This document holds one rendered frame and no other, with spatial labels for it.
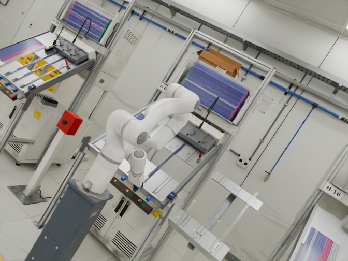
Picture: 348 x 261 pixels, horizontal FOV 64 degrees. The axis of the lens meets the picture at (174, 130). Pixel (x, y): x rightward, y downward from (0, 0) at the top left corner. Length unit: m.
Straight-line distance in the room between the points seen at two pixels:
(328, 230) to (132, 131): 1.40
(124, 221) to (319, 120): 2.49
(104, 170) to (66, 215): 0.29
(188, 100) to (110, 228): 1.29
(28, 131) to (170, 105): 1.74
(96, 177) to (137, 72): 3.04
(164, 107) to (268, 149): 2.32
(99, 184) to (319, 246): 1.34
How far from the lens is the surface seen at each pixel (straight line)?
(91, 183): 1.43
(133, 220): 2.25
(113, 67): 3.07
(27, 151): 2.93
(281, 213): 3.64
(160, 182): 1.88
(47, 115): 2.80
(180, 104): 1.50
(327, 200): 2.32
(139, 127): 1.32
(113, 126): 1.39
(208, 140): 2.12
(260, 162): 3.60
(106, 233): 2.39
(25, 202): 2.55
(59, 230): 1.54
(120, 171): 1.91
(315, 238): 2.02
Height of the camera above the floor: 1.29
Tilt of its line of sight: 5 degrees down
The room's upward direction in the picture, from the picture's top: 32 degrees clockwise
